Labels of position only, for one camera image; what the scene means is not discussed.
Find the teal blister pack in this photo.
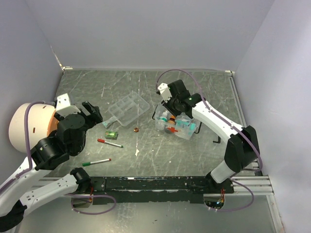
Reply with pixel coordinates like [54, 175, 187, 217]
[175, 115, 192, 128]
[179, 120, 197, 132]

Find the red cross grey disc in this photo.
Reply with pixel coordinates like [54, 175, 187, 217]
[165, 127, 178, 133]

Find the clear divided organizer tray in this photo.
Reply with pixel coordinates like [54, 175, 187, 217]
[108, 92, 150, 127]

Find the white cylinder drum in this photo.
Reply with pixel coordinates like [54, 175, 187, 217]
[9, 103, 58, 153]

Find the white green dropper bottle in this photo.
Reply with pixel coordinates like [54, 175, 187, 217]
[159, 111, 169, 122]

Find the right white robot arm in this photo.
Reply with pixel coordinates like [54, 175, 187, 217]
[157, 80, 259, 193]

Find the teal plaster strip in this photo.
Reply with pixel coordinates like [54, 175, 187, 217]
[102, 116, 117, 128]

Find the black box handle clip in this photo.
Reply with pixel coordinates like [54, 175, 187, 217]
[212, 136, 221, 144]

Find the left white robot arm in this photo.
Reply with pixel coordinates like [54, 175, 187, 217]
[0, 100, 103, 232]

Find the green cap marker pen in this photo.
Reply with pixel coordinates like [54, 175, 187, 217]
[82, 158, 112, 167]

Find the orange cap small bottle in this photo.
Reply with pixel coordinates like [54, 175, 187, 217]
[168, 116, 175, 124]

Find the wrist white camera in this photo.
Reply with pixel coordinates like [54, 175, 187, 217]
[56, 93, 81, 117]
[157, 83, 172, 102]

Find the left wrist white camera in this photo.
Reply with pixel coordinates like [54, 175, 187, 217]
[56, 93, 81, 117]

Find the red cap marker pen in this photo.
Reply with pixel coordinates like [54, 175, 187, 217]
[97, 138, 123, 148]

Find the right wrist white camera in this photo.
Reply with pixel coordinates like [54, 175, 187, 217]
[157, 83, 172, 102]

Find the clear plastic storage box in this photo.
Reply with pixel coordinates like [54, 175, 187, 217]
[152, 103, 202, 140]

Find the black mounting base rail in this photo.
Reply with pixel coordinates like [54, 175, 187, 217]
[65, 174, 235, 205]

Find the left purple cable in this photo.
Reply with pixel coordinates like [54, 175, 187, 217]
[0, 101, 117, 216]

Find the green battery pack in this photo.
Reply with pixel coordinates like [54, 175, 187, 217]
[104, 131, 119, 140]

